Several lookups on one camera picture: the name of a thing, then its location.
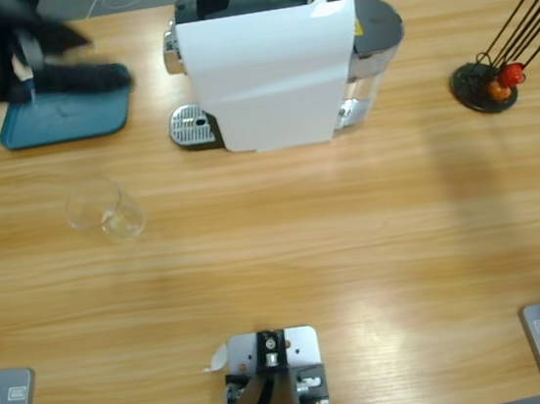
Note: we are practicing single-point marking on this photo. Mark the white paper tag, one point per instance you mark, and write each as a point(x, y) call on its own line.
point(218, 358)

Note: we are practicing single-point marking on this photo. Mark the black capsule holder with rods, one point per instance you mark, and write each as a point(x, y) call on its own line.
point(476, 98)

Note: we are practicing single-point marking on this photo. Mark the red coffee capsule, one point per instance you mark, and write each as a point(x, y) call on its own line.
point(512, 74)

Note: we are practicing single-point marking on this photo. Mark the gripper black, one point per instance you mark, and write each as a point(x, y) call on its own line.
point(2, 67)

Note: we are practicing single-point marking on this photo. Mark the teal plastic tray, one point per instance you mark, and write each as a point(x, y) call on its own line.
point(68, 123)

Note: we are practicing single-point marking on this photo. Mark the white capsule coffee machine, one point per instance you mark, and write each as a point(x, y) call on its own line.
point(274, 73)

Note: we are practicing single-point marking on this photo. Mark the orange coffee capsule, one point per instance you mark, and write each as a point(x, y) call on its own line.
point(499, 91)

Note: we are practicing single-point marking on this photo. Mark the clear drinking glass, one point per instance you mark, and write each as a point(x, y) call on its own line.
point(120, 225)

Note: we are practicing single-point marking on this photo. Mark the white mount with dark post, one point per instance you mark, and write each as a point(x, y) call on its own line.
point(272, 359)

